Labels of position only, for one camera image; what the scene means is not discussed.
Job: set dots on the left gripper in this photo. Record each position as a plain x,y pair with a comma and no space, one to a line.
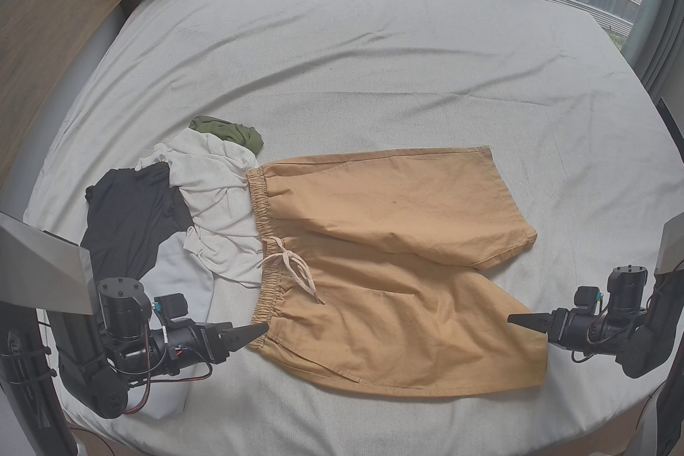
192,344

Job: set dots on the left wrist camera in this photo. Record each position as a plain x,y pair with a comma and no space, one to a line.
171,307

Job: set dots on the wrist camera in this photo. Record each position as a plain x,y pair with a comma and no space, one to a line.
588,299
171,307

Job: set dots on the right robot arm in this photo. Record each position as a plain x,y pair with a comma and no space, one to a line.
630,288

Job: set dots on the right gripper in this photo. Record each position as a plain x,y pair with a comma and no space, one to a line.
582,331

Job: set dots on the bed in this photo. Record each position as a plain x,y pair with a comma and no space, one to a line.
374,69

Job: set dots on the tan shorts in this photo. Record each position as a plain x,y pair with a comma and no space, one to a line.
401,229

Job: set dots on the pale grey garment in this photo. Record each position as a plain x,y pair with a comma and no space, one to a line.
181,272

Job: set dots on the olive green garment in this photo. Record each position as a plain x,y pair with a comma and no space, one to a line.
224,130

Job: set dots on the grey-green curtain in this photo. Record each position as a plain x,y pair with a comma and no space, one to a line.
657,15

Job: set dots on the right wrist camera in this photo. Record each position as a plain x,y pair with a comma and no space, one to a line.
588,299

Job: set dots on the black garment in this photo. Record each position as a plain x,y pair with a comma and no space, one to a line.
133,218

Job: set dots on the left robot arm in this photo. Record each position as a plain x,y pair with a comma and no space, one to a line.
42,261

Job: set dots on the cream white garment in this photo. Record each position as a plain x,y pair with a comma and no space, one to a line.
219,208

